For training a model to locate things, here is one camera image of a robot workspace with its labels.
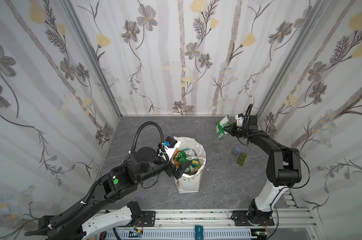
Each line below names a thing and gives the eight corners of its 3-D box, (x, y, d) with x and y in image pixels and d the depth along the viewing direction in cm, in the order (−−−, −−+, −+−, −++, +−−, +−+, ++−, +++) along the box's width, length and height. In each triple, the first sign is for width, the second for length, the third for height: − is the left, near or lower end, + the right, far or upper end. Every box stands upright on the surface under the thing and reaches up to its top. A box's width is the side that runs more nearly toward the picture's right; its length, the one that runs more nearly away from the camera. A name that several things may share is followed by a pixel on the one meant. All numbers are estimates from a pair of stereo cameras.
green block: (236, 163, 97) (237, 161, 95) (240, 152, 102) (241, 151, 100) (242, 166, 95) (243, 164, 94) (246, 155, 100) (247, 153, 99)
